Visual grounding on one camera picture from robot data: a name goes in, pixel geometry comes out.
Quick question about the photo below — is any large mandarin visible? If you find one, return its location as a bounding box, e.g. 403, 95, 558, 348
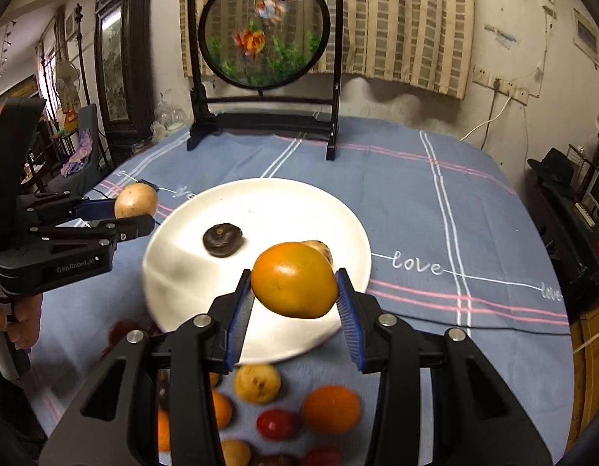
157, 408, 171, 452
300, 385, 363, 435

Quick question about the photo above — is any yellow-orange fruit front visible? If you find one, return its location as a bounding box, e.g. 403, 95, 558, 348
250, 242, 338, 320

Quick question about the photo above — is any red tomato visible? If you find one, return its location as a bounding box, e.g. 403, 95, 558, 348
300, 445, 342, 466
256, 408, 302, 442

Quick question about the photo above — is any large tan round fruit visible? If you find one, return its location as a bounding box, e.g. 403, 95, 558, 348
302, 240, 333, 266

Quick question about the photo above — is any dark water chestnut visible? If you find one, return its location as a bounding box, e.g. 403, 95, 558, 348
203, 223, 243, 258

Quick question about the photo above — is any person's left hand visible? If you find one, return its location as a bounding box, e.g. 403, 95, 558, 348
0, 295, 43, 349

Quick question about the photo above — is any green-yellow fruit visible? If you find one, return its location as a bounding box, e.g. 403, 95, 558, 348
209, 372, 219, 387

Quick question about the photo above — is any dark heart-shaped plum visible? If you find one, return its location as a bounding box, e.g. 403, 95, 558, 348
157, 370, 170, 411

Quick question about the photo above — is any orange round fruit middle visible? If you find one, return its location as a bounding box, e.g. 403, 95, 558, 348
212, 390, 233, 429

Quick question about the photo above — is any white oval plate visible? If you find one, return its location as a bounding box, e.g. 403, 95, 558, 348
141, 177, 373, 366

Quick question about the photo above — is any yellow spotted fruit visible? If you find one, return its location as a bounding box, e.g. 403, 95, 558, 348
234, 364, 281, 405

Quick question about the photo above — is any standing fan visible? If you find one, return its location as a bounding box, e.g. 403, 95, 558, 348
54, 59, 80, 114

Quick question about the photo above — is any dark framed painting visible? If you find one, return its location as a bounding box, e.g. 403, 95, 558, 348
94, 0, 154, 164

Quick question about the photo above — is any black hat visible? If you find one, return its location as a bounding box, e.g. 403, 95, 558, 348
527, 147, 574, 196

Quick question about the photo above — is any round goldfish screen stand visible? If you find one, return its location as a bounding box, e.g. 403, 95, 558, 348
186, 0, 344, 161

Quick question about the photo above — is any striped beige curtain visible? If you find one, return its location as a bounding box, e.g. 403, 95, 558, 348
178, 0, 476, 101

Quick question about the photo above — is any wall power strip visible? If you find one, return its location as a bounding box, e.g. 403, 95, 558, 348
472, 65, 530, 105

